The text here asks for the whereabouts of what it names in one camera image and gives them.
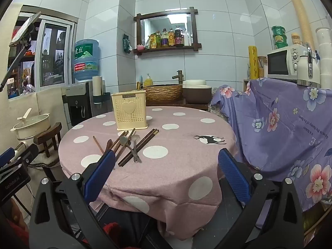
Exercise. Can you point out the blue water bottle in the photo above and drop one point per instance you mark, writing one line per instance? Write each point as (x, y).
(85, 57)

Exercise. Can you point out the woven pattern wash basin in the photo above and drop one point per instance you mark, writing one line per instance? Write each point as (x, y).
(163, 93)

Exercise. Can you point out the green wall packet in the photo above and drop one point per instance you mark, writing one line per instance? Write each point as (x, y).
(127, 43)

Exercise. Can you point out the dark soy sauce bottle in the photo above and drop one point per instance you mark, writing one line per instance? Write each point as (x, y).
(179, 36)

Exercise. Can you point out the green seasoning packet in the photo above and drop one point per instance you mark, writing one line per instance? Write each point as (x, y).
(147, 43)

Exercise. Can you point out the tall yellow cup stack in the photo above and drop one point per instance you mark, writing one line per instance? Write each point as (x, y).
(300, 15)

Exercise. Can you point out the brown and white rice cooker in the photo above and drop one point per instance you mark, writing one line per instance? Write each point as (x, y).
(197, 93)

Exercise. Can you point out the wooden box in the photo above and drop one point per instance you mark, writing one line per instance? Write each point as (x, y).
(246, 85)

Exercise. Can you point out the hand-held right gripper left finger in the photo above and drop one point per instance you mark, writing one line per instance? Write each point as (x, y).
(101, 173)

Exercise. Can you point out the grey patterned cushion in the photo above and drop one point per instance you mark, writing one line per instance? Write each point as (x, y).
(217, 112)

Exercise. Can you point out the wooden vanity counter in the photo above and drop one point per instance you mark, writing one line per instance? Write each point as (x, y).
(176, 106)

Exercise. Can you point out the white electric kettle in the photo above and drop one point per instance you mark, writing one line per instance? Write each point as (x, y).
(304, 70)

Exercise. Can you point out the sliding window frame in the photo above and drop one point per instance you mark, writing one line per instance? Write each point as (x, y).
(55, 54)

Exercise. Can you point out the yellow wrapped roll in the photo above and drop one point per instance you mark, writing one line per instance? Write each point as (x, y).
(253, 62)

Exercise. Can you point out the glass storage jar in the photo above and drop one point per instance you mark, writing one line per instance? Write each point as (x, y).
(262, 67)

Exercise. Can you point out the dark wooden stool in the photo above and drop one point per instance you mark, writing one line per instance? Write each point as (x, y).
(49, 134)

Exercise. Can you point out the purple floral cloth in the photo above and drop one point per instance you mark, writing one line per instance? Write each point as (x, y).
(272, 134)

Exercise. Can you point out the light wooden chopstick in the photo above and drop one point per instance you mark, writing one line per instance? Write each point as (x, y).
(98, 144)

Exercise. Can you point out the wooden framed mirror shelf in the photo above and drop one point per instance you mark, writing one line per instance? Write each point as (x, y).
(193, 31)

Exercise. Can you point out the brown wooden chopstick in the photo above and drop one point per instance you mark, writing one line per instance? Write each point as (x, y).
(121, 138)
(127, 139)

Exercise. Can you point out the white plastic bottle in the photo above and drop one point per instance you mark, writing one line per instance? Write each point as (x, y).
(188, 39)

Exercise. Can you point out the yellow oil bottle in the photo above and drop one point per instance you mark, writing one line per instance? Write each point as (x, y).
(158, 41)

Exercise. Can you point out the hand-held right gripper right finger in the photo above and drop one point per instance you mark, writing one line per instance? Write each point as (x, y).
(233, 176)

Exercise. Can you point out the bronze bamboo faucet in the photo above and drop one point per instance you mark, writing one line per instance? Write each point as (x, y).
(179, 75)

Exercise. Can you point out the yellow seasoning packet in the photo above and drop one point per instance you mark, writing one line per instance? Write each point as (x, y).
(152, 41)

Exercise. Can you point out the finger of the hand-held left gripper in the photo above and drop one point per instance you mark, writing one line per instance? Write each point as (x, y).
(6, 156)
(28, 152)

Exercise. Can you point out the cream pot with lid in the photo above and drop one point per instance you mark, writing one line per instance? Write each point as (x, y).
(31, 127)

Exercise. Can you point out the dark chopstick with light tip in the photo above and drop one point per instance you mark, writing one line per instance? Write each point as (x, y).
(145, 143)
(140, 147)
(149, 140)

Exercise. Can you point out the orange label bottle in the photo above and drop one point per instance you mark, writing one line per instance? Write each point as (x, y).
(171, 38)

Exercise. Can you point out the purple label bottle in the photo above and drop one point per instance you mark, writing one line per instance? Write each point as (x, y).
(164, 39)

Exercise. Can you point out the cream paper cup stack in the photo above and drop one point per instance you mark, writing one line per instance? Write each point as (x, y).
(97, 87)

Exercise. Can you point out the pink small bowl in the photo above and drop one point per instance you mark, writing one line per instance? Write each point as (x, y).
(140, 48)

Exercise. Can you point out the grey water dispenser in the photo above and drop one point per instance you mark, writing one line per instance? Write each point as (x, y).
(77, 101)

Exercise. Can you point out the white microwave oven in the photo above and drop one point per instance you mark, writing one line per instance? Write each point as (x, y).
(278, 62)

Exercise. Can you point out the yellow soap pump bottle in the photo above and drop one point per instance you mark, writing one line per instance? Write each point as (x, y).
(148, 81)

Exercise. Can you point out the red garment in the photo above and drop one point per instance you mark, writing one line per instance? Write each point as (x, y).
(110, 230)

